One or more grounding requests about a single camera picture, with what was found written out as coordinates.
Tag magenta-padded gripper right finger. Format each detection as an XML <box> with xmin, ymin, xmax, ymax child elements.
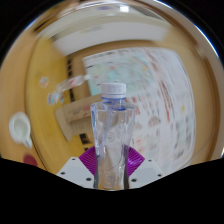
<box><xmin>125</xmin><ymin>144</ymin><xmax>165</xmax><ymax>190</ymax></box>

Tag white ceramic mug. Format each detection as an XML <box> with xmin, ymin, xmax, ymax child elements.
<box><xmin>8</xmin><ymin>111</ymin><xmax>34</xmax><ymax>149</ymax></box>

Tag white door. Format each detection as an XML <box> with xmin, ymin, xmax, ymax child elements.
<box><xmin>49</xmin><ymin>13</ymin><xmax>171</xmax><ymax>56</ymax></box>

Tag flat round red coaster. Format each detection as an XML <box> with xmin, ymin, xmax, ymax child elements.
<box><xmin>22</xmin><ymin>153</ymin><xmax>39</xmax><ymax>168</ymax></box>

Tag small colourful sticker card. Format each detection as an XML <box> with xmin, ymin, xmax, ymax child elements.
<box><xmin>39</xmin><ymin>76</ymin><xmax>50</xmax><ymax>88</ymax></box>

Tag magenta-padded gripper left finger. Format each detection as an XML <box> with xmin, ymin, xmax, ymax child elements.
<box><xmin>56</xmin><ymin>145</ymin><xmax>100</xmax><ymax>190</ymax></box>

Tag colourful sticker cards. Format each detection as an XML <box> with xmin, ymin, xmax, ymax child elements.
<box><xmin>46</xmin><ymin>91</ymin><xmax>64</xmax><ymax>106</ymax></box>

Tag clear white-capped water bottle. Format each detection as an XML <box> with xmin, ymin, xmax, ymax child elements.
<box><xmin>90</xmin><ymin>82</ymin><xmax>137</xmax><ymax>191</ymax></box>

